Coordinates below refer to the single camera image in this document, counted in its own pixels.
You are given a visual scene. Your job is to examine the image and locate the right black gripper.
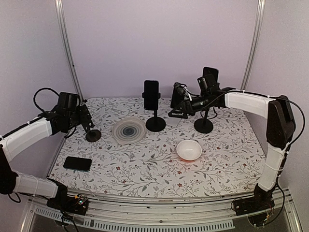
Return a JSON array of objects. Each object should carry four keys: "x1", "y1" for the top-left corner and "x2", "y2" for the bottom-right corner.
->
[{"x1": 169, "y1": 93, "x2": 212, "y2": 119}]

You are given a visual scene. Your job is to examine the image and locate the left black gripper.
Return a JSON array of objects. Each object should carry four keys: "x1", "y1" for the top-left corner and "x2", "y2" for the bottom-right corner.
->
[{"x1": 67, "y1": 104, "x2": 92, "y2": 130}]

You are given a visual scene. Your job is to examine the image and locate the black round-base phone stand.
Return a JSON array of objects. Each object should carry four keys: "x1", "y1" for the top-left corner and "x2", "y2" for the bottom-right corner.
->
[{"x1": 141, "y1": 91, "x2": 167, "y2": 132}]

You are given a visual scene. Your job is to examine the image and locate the tall black phone stand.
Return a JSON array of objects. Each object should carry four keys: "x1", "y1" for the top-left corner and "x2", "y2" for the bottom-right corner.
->
[{"x1": 194, "y1": 108, "x2": 213, "y2": 134}]

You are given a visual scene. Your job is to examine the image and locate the blue-edged black phone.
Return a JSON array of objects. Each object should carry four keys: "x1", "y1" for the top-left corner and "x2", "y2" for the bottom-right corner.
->
[{"x1": 142, "y1": 80, "x2": 159, "y2": 111}]

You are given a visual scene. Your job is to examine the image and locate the purple-backed black phone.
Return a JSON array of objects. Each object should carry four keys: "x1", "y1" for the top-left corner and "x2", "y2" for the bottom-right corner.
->
[{"x1": 202, "y1": 67, "x2": 219, "y2": 82}]

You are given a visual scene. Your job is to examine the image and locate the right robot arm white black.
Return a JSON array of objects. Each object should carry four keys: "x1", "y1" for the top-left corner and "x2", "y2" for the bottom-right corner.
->
[{"x1": 169, "y1": 74, "x2": 301, "y2": 211}]

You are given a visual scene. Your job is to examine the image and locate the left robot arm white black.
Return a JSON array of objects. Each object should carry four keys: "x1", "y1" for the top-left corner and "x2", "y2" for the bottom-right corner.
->
[{"x1": 0, "y1": 92, "x2": 101, "y2": 210}]

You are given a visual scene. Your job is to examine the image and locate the white folding phone stand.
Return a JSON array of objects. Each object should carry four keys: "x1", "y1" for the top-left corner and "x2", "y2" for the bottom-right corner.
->
[{"x1": 166, "y1": 117, "x2": 181, "y2": 127}]

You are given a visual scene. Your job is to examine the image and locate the short black phone stand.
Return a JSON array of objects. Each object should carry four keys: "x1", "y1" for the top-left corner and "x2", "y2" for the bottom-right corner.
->
[{"x1": 82, "y1": 123, "x2": 101, "y2": 143}]

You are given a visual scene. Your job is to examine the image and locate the white bowl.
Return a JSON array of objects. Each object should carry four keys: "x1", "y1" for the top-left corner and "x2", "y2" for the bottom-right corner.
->
[{"x1": 176, "y1": 140, "x2": 202, "y2": 161}]

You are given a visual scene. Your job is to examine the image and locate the floral patterned table mat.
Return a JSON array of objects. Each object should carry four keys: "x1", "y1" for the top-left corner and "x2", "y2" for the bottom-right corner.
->
[{"x1": 50, "y1": 98, "x2": 266, "y2": 198}]

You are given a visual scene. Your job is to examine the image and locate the swirl patterned plate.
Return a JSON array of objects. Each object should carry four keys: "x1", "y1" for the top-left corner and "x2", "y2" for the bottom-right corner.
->
[{"x1": 112, "y1": 116, "x2": 147, "y2": 145}]

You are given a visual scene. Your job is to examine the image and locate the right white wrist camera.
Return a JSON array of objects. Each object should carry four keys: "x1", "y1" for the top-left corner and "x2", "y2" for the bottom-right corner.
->
[{"x1": 173, "y1": 82, "x2": 192, "y2": 102}]

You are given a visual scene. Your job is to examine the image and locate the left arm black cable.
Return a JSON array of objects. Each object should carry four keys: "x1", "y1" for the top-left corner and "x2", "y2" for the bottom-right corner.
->
[{"x1": 33, "y1": 87, "x2": 60, "y2": 114}]

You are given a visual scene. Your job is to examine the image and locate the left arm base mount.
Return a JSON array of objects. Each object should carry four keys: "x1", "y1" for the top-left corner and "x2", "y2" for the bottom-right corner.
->
[{"x1": 46, "y1": 191, "x2": 89, "y2": 216}]

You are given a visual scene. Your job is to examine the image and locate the front aluminium rail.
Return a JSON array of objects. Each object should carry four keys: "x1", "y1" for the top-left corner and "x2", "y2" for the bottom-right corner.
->
[{"x1": 21, "y1": 188, "x2": 304, "y2": 232}]

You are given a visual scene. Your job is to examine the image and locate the left aluminium frame post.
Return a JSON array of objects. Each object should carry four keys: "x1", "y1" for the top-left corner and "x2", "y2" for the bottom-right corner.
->
[{"x1": 55, "y1": 0, "x2": 84, "y2": 101}]

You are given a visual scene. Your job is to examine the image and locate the aluminium frame post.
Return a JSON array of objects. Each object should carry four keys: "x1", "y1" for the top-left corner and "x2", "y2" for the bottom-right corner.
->
[
  {"x1": 240, "y1": 0, "x2": 266, "y2": 90},
  {"x1": 55, "y1": 0, "x2": 84, "y2": 101}
]

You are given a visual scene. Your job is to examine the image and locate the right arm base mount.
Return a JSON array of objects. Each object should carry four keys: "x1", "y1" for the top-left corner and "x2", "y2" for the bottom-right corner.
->
[{"x1": 231, "y1": 196, "x2": 275, "y2": 227}]

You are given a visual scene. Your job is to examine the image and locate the right aluminium frame post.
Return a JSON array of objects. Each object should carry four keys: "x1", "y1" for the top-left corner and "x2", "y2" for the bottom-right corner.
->
[{"x1": 240, "y1": 0, "x2": 266, "y2": 90}]

